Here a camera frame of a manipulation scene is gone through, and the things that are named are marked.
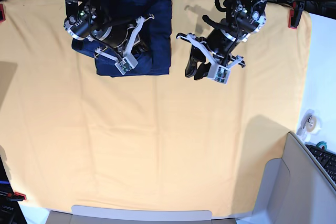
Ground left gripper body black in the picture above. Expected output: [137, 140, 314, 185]
[175, 27, 247, 71]

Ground red clamp top right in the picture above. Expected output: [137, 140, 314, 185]
[288, 1, 305, 29]

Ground grey cardboard box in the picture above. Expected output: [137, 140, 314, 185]
[250, 133, 335, 223]
[46, 205, 237, 223]

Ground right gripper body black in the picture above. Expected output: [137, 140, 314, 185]
[93, 14, 154, 61]

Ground clear tape dispenser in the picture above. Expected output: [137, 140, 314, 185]
[296, 109, 322, 142]

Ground black keyboard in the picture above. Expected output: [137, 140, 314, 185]
[306, 144, 336, 183]

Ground yellow table cloth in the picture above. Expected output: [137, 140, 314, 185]
[1, 0, 312, 216]

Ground grey cardboard box bottom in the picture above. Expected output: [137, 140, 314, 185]
[46, 205, 237, 223]

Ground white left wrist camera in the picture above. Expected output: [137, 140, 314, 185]
[207, 64, 230, 84]

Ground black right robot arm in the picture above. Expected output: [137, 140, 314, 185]
[64, 0, 154, 62]

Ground navy blue long-sleeve shirt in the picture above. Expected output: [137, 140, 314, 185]
[71, 0, 172, 77]

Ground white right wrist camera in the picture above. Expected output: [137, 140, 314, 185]
[114, 54, 138, 75]

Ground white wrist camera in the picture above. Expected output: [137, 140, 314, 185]
[114, 54, 138, 75]
[207, 64, 230, 84]

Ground red clamp bottom left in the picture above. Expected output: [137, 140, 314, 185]
[6, 192, 27, 201]

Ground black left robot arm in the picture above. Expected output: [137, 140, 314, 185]
[176, 0, 267, 84]

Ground green tape roll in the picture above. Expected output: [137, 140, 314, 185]
[316, 141, 327, 150]

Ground red clamp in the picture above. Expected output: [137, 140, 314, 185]
[0, 4, 6, 23]
[6, 192, 27, 201]
[288, 1, 305, 29]

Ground grey cardboard box right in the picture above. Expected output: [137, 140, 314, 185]
[250, 133, 335, 223]

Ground red clamp top left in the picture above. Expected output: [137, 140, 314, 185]
[0, 4, 6, 23]

